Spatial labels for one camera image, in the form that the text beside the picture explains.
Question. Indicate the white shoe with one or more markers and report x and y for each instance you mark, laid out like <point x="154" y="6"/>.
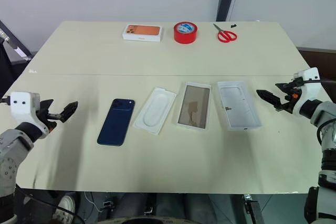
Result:
<point x="66" y="205"/>

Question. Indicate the white paper tray insert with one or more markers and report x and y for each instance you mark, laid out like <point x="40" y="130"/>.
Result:
<point x="155" y="111"/>

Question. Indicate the white box with orange phone print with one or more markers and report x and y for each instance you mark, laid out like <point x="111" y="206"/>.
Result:
<point x="141" y="33"/>

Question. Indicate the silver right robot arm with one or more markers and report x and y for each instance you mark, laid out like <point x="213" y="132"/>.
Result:
<point x="326" y="119"/>

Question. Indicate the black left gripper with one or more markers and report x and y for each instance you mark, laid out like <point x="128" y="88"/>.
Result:
<point x="50" y="117"/>

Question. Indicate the small black clip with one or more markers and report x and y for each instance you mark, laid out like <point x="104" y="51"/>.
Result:
<point x="233" y="25"/>

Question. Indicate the dark blue smartphone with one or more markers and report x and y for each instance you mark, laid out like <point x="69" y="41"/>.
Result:
<point x="115" y="121"/>

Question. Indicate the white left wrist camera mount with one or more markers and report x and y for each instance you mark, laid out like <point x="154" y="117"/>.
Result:
<point x="25" y="106"/>

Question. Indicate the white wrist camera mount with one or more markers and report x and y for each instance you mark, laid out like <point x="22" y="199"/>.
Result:
<point x="311" y="95"/>
<point x="25" y="106"/>

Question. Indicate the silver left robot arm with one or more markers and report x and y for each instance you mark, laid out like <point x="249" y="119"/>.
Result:
<point x="13" y="150"/>

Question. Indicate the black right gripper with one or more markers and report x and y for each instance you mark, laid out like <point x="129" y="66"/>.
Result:
<point x="290" y="96"/>

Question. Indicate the white box with brown inside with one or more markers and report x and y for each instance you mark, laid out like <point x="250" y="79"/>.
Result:
<point x="194" y="106"/>

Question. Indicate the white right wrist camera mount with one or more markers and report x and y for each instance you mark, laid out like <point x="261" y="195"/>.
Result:
<point x="311" y="95"/>

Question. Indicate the red tape roll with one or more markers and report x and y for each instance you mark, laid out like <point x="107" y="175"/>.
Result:
<point x="185" y="37"/>

